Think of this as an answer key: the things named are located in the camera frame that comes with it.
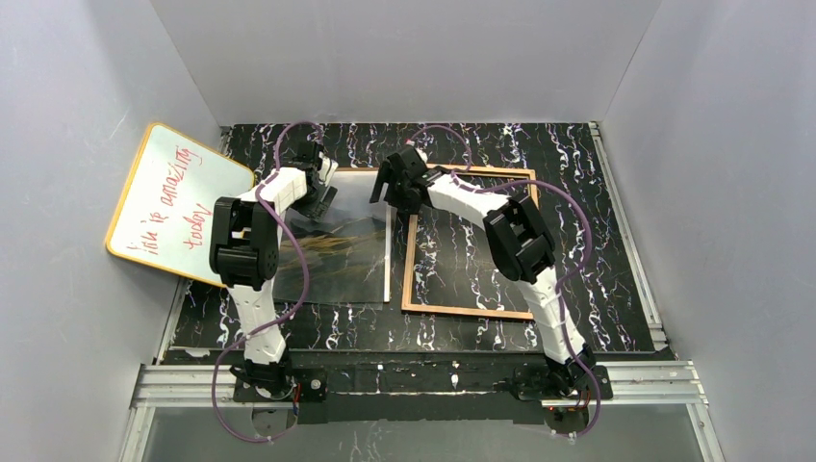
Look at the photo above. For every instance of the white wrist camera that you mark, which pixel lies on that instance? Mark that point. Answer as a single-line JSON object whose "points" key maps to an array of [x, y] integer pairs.
{"points": [[422, 155], [326, 170]]}

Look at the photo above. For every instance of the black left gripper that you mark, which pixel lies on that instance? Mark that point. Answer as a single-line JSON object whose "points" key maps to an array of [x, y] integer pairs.
{"points": [[318, 198]]}

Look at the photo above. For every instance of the yellow-rimmed whiteboard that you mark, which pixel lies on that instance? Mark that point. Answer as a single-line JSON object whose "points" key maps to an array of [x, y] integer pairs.
{"points": [[164, 216]]}

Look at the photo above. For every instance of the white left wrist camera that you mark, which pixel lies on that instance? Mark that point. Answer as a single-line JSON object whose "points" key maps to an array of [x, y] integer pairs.
{"points": [[326, 170]]}

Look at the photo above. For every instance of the wooden picture frame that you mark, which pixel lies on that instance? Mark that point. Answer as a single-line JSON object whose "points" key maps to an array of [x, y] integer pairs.
{"points": [[448, 271]]}

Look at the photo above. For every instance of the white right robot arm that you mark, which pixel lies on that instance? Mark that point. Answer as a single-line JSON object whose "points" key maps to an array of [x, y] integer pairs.
{"points": [[521, 246]]}

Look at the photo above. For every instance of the mountain landscape photo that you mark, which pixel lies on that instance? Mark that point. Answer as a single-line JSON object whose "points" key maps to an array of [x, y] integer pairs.
{"points": [[344, 261]]}

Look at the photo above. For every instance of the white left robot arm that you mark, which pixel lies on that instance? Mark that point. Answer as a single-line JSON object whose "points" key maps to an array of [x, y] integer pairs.
{"points": [[244, 251]]}

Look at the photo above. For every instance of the aluminium front rail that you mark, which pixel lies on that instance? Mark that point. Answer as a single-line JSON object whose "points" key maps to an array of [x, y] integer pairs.
{"points": [[401, 387]]}

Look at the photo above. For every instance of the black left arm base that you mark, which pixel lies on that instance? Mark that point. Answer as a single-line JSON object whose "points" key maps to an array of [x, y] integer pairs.
{"points": [[278, 382]]}

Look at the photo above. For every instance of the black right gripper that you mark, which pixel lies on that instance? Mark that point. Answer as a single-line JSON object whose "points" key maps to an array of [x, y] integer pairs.
{"points": [[393, 180]]}

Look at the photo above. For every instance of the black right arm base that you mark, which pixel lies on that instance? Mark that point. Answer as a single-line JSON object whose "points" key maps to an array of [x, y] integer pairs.
{"points": [[554, 389]]}

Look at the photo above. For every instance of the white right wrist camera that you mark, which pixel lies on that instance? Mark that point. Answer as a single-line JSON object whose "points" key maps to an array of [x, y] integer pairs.
{"points": [[422, 155]]}

